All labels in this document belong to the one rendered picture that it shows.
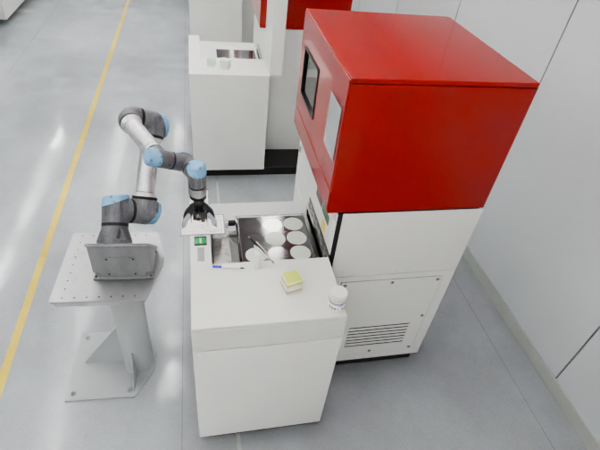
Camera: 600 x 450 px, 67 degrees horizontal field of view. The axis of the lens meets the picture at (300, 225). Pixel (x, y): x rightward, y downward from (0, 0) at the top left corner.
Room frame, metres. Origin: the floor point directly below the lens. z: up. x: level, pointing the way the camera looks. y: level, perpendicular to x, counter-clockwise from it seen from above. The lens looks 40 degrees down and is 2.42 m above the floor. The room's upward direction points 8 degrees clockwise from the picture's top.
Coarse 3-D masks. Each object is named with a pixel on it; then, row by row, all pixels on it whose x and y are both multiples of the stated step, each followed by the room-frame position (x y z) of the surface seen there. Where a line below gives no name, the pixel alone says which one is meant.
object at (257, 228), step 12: (276, 216) 1.85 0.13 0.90; (288, 216) 1.87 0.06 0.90; (300, 216) 1.88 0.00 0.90; (240, 228) 1.72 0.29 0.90; (252, 228) 1.74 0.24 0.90; (264, 228) 1.75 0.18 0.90; (276, 228) 1.76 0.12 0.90; (240, 240) 1.63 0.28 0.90; (264, 240) 1.65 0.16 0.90; (276, 252) 1.58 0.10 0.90; (288, 252) 1.59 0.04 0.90; (312, 252) 1.62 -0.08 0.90
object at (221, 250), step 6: (216, 240) 1.63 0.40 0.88; (222, 240) 1.63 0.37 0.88; (228, 240) 1.64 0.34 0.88; (216, 246) 1.59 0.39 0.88; (222, 246) 1.59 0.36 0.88; (228, 246) 1.60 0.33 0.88; (216, 252) 1.55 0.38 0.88; (222, 252) 1.55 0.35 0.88; (228, 252) 1.56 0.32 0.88; (216, 258) 1.51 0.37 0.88; (222, 258) 1.51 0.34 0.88; (228, 258) 1.52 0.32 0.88
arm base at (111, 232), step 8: (104, 224) 1.47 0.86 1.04; (112, 224) 1.47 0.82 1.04; (120, 224) 1.48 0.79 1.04; (128, 224) 1.52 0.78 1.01; (104, 232) 1.44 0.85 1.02; (112, 232) 1.44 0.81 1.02; (120, 232) 1.46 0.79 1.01; (128, 232) 1.49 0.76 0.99; (96, 240) 1.42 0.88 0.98; (104, 240) 1.40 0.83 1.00; (112, 240) 1.41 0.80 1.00; (120, 240) 1.42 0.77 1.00; (128, 240) 1.45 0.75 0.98
